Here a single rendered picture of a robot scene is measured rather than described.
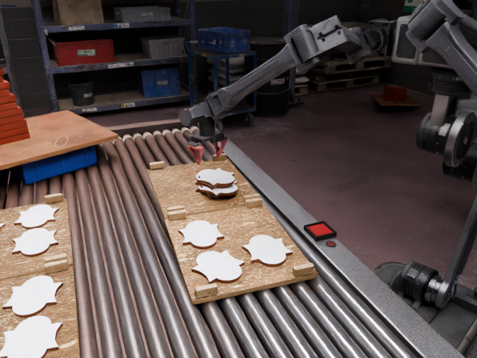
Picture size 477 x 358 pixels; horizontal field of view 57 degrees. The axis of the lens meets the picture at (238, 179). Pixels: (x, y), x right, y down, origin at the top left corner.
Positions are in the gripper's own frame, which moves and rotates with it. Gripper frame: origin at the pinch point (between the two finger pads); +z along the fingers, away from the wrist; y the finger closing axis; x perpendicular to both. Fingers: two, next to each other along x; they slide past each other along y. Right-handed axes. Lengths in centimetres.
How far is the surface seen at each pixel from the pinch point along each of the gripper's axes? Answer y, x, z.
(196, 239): -26.9, -22.7, 12.3
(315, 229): 5.2, -43.4, 14.7
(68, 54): 142, 392, 13
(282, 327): -34, -61, 17
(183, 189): -6.7, 7.3, 12.2
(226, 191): -1.9, -10.4, 9.2
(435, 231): 190, -24, 105
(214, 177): -0.1, -2.9, 6.6
